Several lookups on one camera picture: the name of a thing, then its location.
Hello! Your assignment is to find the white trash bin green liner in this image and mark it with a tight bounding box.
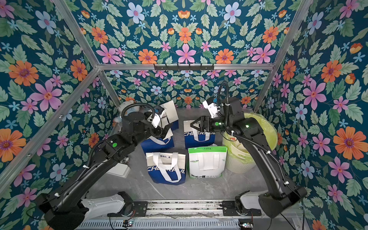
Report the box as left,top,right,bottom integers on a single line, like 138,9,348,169
222,112,278,174

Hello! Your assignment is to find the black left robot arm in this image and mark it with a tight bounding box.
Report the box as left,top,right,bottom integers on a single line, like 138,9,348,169
35,103,171,230

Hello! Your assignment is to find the white teddy bear blue shirt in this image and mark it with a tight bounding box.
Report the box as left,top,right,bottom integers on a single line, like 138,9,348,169
114,100,136,126

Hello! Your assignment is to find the middle right blue white bag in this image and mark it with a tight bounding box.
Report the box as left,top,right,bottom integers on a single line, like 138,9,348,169
183,120,216,149

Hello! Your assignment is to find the blue white tote bag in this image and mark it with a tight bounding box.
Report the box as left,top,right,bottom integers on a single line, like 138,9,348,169
158,100,179,131
146,152,186,186

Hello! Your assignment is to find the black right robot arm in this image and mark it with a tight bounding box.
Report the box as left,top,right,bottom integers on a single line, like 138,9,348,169
190,81,307,219

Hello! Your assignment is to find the white bag green top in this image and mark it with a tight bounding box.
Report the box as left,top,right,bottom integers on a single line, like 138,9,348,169
188,146,227,178

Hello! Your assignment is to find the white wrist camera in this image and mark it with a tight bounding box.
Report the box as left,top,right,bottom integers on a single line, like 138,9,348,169
151,106,165,128
202,97,219,118

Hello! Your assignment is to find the white pad near wall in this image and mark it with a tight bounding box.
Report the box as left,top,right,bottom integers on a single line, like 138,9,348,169
107,163,130,178

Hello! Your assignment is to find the black wall hook rail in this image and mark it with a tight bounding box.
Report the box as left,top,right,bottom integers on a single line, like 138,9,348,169
153,64,215,71

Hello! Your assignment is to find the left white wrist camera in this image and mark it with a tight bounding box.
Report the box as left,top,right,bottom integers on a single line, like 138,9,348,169
151,106,165,128

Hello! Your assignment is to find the middle left blue white bag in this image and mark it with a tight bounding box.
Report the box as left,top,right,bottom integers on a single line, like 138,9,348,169
141,129,174,153

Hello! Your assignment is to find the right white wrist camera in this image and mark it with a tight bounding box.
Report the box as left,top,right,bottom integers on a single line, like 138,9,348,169
202,97,219,118

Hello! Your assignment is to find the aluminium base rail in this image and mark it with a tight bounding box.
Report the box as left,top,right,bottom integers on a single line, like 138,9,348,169
78,199,310,230

